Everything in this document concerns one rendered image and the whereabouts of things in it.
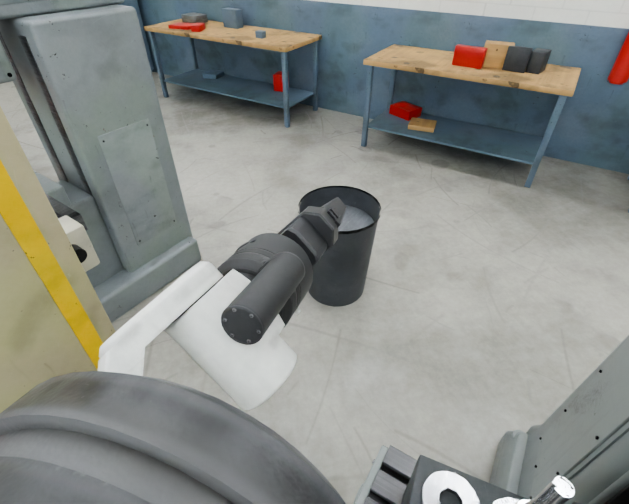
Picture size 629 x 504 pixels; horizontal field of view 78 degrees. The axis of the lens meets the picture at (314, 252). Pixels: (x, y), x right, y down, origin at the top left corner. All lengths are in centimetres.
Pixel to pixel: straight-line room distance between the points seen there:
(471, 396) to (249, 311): 205
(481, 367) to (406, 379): 43
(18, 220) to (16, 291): 21
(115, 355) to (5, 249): 103
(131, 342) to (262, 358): 10
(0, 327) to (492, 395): 208
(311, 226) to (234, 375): 21
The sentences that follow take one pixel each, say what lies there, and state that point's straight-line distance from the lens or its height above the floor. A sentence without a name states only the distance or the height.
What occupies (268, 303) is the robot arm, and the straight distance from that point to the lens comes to 30.
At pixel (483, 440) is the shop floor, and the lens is 218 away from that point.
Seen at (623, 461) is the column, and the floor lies 88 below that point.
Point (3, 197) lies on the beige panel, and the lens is 127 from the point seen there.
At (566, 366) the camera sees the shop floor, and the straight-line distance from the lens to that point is 262.
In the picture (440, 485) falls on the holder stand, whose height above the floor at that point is 114.
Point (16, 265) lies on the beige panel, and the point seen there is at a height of 113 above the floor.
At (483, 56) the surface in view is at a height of 98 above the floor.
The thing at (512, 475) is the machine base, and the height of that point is 20.
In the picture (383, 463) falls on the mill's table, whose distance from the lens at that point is 100.
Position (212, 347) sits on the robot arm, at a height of 160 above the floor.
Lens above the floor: 185
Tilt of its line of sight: 40 degrees down
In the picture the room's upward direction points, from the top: straight up
